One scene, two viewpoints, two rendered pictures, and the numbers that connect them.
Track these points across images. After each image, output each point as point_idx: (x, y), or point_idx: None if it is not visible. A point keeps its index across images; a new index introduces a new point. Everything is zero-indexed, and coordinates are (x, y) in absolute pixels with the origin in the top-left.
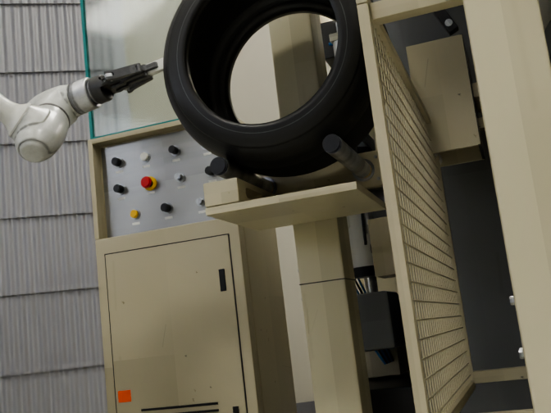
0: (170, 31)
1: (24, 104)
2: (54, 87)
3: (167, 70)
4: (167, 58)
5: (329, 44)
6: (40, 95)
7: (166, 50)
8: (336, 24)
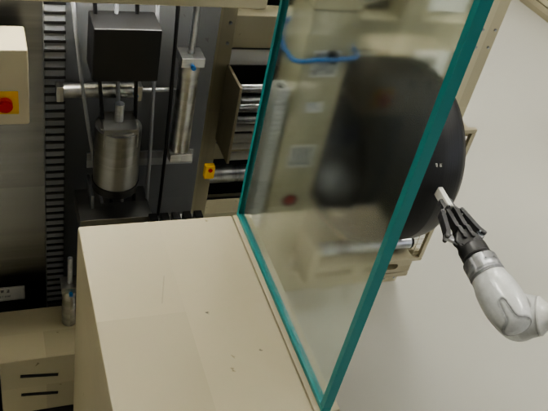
0: (463, 167)
1: (543, 299)
2: (514, 280)
3: (455, 198)
4: (458, 190)
5: (195, 69)
6: (524, 294)
7: (459, 184)
8: (196, 40)
